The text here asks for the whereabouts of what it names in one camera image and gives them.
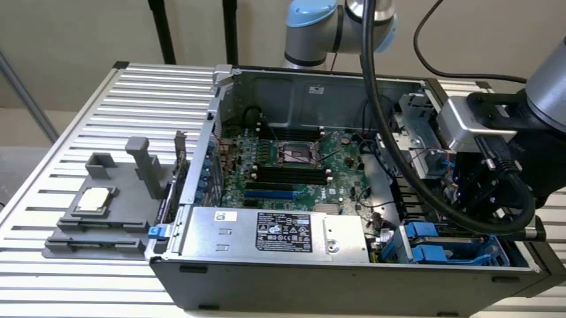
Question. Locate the black RAM slot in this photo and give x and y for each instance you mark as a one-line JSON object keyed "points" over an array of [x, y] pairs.
{"points": [[290, 130], [291, 177], [290, 126], [290, 134], [291, 168], [291, 172], [291, 181]]}

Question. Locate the silver metal disk cage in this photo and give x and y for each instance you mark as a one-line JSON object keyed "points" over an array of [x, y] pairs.
{"points": [[418, 132]]}

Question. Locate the small silver heatsink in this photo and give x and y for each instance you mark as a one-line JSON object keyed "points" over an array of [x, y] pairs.
{"points": [[327, 209]]}

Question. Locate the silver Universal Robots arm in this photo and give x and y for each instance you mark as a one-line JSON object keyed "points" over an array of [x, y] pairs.
{"points": [[310, 36]]}

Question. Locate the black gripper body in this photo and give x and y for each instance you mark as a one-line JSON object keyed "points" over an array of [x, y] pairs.
{"points": [[541, 159]]}

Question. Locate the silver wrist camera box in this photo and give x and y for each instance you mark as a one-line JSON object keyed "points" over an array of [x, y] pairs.
{"points": [[464, 126]]}

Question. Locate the grey parts rack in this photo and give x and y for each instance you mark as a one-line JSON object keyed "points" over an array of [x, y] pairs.
{"points": [[128, 198]]}

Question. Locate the green RAM stick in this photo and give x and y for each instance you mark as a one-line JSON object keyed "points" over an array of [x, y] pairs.
{"points": [[92, 245]]}

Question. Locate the blue case latch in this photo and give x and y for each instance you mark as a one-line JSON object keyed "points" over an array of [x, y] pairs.
{"points": [[157, 232]]}

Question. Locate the silver CPU chip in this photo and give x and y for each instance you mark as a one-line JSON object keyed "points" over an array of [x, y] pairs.
{"points": [[96, 198]]}

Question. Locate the CPU socket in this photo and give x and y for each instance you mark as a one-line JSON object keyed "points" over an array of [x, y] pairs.
{"points": [[295, 153]]}

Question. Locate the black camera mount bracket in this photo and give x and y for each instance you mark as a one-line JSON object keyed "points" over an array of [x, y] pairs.
{"points": [[486, 99]]}

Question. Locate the grey metal pole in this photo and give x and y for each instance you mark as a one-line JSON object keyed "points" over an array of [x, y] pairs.
{"points": [[27, 96]]}

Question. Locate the black stand pole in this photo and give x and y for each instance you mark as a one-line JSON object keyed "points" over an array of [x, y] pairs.
{"points": [[163, 33], [230, 33]]}

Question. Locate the long black expansion slot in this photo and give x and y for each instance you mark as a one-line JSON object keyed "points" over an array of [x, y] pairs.
{"points": [[270, 187]]}

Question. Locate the black open PC case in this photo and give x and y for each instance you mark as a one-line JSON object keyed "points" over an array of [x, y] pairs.
{"points": [[310, 285]]}

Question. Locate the short black expansion slot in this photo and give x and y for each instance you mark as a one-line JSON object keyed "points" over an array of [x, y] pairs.
{"points": [[264, 203]]}

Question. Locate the blue expansion slot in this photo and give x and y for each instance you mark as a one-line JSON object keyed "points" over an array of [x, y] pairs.
{"points": [[270, 195]]}

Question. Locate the blue disk bay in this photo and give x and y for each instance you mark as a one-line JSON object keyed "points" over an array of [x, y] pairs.
{"points": [[424, 245]]}

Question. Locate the silver power supply unit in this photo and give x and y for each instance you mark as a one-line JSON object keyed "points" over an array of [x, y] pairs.
{"points": [[247, 238]]}

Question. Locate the green motherboard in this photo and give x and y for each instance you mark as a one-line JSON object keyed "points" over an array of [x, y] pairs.
{"points": [[344, 179]]}

